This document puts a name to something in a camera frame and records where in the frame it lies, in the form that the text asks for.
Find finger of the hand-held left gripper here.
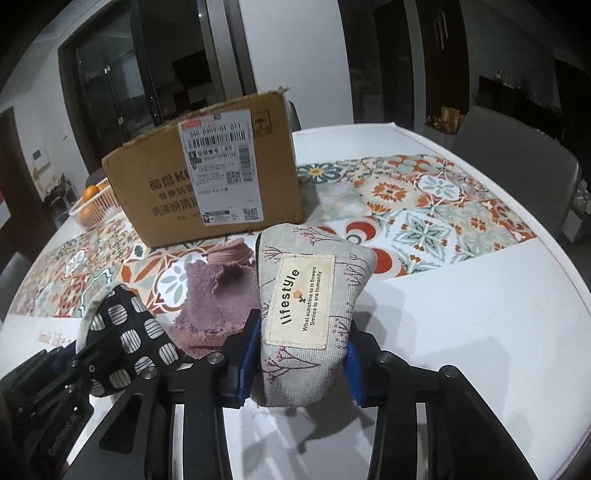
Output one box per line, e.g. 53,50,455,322
28,345,89,372

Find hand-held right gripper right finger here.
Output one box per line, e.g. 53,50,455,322
344,323,539,480

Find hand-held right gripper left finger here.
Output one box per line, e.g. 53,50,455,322
69,310,260,480

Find purple towel cloth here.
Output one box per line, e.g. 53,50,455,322
171,261,262,358

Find black dotted fabric pouch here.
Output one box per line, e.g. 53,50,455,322
76,284,186,398

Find grey fabric pouch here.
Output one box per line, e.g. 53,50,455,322
253,224,378,409

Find cardboard box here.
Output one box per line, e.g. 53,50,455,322
102,88,308,247

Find pink round ribbed pad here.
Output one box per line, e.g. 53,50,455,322
203,237,257,267

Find clear plastic fruit basket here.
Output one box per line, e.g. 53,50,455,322
69,182,124,230

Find shoe rack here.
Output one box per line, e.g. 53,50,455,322
43,174,78,223

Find pile of oranges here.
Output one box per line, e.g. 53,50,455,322
76,184,116,222

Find dark brown entrance door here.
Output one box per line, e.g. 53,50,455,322
0,106,34,232

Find patterned tablecloth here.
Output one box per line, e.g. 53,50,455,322
0,122,586,480

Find yellow packets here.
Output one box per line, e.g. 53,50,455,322
440,106,464,133

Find colourful clothes pile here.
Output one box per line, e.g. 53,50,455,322
573,181,591,215

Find dark sliding glass door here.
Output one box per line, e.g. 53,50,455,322
58,0,257,154

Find dark doorway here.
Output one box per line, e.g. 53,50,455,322
344,0,416,133

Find brown wardrobe door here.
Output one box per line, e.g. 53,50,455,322
416,0,468,136

